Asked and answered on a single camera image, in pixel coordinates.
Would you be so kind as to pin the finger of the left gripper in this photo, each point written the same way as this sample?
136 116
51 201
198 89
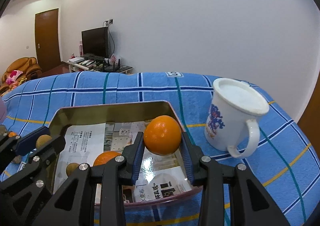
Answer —
27 143
49 151

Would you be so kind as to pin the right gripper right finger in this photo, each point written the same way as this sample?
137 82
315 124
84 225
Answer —
250 202

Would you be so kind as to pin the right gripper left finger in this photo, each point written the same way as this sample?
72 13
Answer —
73 203

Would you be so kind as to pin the yellow brown longan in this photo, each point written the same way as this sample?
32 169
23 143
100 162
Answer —
43 139

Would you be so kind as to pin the dark mangosteen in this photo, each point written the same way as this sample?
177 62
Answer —
17 160

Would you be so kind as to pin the orange tangerine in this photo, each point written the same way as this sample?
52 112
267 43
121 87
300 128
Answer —
162 135
105 157
12 134

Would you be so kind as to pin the purple electric kettle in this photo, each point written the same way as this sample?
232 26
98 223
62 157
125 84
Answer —
3 111

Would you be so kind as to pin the blue plaid tablecloth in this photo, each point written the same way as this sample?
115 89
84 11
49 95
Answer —
284 162

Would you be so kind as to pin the paper leaflet in tin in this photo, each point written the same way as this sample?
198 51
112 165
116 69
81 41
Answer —
152 177

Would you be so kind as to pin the pink floral cushion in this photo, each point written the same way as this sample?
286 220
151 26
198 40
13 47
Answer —
13 76

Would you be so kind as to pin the orange leather sofa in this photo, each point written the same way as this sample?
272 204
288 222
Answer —
30 68

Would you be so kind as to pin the pink metal tin box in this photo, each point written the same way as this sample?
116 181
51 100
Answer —
116 113

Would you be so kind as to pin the white tv stand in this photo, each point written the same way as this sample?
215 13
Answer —
80 64

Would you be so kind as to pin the white floral mug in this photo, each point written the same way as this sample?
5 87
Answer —
232 123

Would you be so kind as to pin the pink box beside television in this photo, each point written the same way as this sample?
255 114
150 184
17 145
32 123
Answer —
80 49

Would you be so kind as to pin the black wifi router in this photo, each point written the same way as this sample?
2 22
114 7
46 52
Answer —
111 66

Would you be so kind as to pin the black television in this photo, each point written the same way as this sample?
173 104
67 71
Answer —
95 42

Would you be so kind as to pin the brown wooden door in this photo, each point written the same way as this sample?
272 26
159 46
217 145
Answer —
47 39

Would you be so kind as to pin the wall power socket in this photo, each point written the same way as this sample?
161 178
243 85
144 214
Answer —
107 22

